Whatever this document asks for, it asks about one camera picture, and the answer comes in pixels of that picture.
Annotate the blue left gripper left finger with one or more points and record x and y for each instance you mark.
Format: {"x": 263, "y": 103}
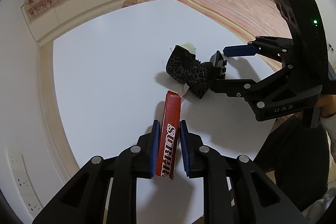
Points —
{"x": 154, "y": 146}

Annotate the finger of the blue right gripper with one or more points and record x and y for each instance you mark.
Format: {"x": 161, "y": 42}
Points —
{"x": 232, "y": 87}
{"x": 242, "y": 50}

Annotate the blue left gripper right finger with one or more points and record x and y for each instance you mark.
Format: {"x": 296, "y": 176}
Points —
{"x": 183, "y": 133}

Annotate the red surprise toothpaste box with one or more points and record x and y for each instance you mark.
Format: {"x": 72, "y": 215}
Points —
{"x": 168, "y": 139}

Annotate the bed with striped cover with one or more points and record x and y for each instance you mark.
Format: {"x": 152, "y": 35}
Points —
{"x": 244, "y": 18}

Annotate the black patterned crumpled wrapper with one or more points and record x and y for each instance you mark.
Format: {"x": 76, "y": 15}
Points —
{"x": 186, "y": 69}

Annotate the green white crumpled paper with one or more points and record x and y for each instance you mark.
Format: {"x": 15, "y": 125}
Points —
{"x": 190, "y": 47}

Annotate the white bedside cabinet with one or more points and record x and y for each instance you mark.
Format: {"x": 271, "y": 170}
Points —
{"x": 111, "y": 82}

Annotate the black camera mount housing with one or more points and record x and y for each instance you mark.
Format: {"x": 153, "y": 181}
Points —
{"x": 308, "y": 56}

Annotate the white wall socket panel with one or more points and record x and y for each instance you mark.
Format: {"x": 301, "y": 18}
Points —
{"x": 23, "y": 182}

